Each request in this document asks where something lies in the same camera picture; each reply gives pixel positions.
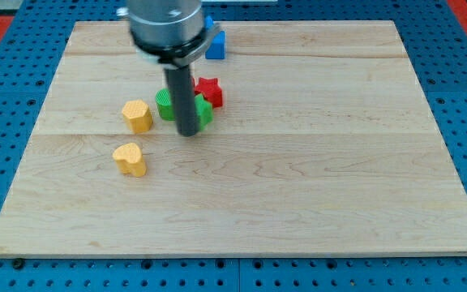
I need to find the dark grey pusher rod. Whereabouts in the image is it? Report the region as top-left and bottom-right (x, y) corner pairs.
(164, 66), (199, 137)

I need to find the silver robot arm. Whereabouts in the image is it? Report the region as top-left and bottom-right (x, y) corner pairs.
(123, 0), (221, 137)

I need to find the blue triangle block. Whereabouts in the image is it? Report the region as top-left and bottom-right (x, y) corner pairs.
(205, 16), (225, 59)

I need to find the green round block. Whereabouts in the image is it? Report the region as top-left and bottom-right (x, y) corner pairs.
(155, 88), (175, 121)

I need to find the red star block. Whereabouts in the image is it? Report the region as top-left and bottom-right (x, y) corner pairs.
(194, 77), (224, 108)

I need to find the green star block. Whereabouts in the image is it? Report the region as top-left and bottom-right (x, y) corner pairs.
(195, 94), (213, 131)

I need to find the yellow hexagon block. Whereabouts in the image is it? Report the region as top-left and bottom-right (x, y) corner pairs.
(122, 100), (153, 134)

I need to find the yellow heart block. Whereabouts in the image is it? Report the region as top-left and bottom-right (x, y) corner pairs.
(112, 143), (148, 177)

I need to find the wooden board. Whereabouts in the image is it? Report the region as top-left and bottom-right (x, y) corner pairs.
(0, 20), (467, 259)

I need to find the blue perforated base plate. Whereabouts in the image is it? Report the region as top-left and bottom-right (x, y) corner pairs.
(0, 1), (467, 291)

